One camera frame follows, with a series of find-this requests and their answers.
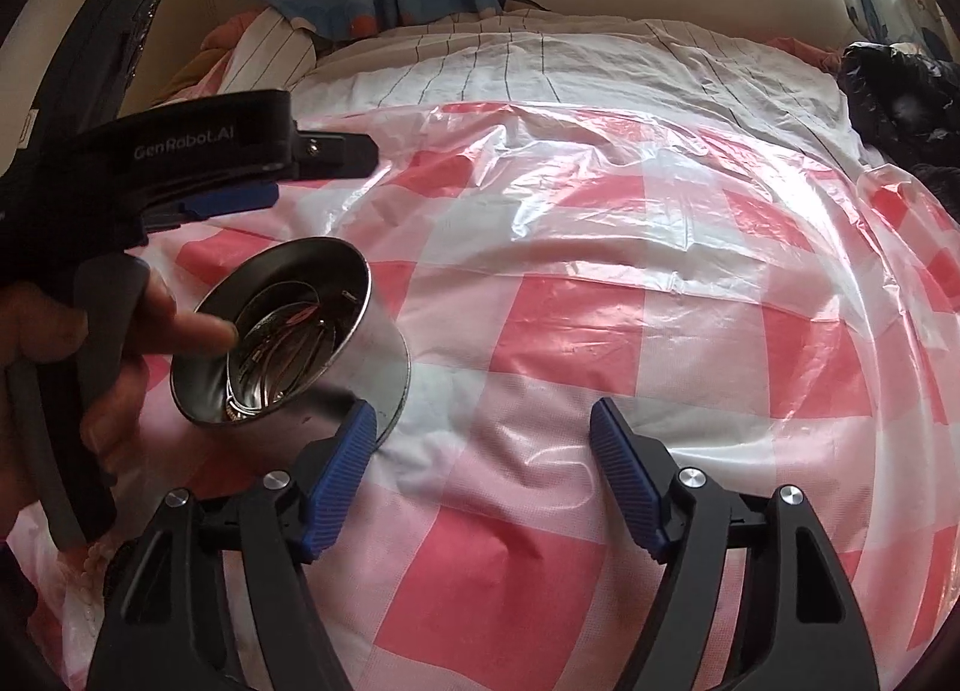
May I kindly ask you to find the silver metal bangle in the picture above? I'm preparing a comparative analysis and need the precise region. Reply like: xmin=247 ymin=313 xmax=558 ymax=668
xmin=224 ymin=280 xmax=359 ymax=421

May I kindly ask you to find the person's left hand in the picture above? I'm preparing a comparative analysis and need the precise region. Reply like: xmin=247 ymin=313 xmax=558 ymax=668
xmin=0 ymin=273 xmax=243 ymax=542

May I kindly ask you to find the striped pillow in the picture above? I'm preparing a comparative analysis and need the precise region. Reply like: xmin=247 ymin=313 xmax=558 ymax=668
xmin=218 ymin=8 xmax=317 ymax=95

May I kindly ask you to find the round silver metal tin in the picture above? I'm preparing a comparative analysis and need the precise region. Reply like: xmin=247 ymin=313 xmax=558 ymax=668
xmin=169 ymin=236 xmax=412 ymax=460

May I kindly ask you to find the red white checkered plastic sheet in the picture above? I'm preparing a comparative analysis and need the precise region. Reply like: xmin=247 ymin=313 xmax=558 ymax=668
xmin=6 ymin=98 xmax=960 ymax=691

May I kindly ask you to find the striped white bed sheet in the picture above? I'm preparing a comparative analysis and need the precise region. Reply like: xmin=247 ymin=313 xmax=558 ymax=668
xmin=291 ymin=8 xmax=872 ymax=175

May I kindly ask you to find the black plastic bag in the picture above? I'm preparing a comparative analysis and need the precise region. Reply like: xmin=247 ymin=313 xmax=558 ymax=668
xmin=838 ymin=41 xmax=960 ymax=218

